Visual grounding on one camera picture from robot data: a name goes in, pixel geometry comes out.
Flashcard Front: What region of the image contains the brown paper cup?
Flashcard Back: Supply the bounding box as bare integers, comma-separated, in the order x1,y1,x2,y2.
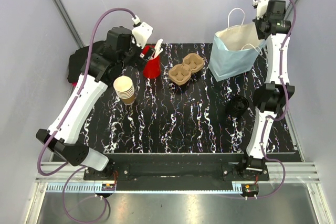
113,76,134,93

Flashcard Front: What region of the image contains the light blue paper bag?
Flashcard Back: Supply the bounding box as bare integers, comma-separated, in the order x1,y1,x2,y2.
208,19,266,82

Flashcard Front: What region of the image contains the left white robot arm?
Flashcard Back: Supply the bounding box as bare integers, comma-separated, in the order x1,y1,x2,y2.
36,22,153,180

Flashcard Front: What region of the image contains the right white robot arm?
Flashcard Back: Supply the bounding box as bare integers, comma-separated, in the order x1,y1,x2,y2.
238,0,295,180

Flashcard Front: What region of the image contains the red cup holder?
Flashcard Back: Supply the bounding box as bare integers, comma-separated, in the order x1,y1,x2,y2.
142,56,161,79

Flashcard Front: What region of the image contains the white stirrers bundle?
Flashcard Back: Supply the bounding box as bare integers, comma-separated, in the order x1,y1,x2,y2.
150,39,163,60

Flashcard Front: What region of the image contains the stack of brown paper cups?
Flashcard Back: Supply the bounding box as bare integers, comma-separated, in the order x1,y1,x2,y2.
116,88,135,105

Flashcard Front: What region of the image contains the black folded cloth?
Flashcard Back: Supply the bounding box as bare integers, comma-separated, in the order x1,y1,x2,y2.
67,40,105,84

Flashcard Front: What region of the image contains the black marble pattern mat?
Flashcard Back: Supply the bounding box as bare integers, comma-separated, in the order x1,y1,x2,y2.
78,43,267,154

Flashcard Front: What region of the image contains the stack of black cup lids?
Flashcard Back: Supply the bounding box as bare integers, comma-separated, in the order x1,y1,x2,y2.
226,95,249,118

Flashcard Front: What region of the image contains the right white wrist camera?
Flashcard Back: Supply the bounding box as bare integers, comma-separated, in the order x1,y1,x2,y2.
253,0,270,20

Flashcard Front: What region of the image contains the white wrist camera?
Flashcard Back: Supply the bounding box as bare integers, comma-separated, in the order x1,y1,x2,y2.
253,0,270,20
132,15,153,48

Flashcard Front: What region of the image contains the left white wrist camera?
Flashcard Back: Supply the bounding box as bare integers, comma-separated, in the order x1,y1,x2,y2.
132,15,153,48

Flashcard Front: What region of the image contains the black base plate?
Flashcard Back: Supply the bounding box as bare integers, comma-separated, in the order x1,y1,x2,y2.
83,153,269,193

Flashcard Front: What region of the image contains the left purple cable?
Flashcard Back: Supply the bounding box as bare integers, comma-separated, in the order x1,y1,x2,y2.
37,8,138,219

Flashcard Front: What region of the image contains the aluminium frame rail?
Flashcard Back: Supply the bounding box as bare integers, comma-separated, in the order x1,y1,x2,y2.
25,161,335,223

